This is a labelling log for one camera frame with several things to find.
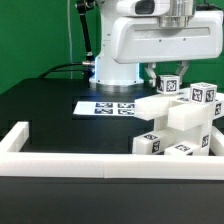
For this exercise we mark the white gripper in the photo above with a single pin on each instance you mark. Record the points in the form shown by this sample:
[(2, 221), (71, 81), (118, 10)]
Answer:
[(150, 31)]

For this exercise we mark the white tagged cube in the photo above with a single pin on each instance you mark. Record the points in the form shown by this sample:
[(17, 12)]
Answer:
[(168, 84), (203, 93)]

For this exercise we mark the white chair back frame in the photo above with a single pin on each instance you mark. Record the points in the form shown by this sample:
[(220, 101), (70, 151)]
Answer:
[(182, 114)]

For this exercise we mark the small white chair part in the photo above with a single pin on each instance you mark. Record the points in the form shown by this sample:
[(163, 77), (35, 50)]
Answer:
[(152, 143)]

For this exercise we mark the white chair seat block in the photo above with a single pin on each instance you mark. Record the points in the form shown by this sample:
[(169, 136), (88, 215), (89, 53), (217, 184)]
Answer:
[(200, 135)]

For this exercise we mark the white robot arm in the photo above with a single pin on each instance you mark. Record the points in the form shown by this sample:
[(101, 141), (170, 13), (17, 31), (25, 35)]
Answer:
[(107, 72)]

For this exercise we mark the white marker base sheet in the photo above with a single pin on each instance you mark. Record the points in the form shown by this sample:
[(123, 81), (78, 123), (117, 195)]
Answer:
[(88, 108)]

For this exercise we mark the white U-shaped fence frame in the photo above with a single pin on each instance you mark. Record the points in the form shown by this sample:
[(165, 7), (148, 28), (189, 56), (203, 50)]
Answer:
[(15, 162)]

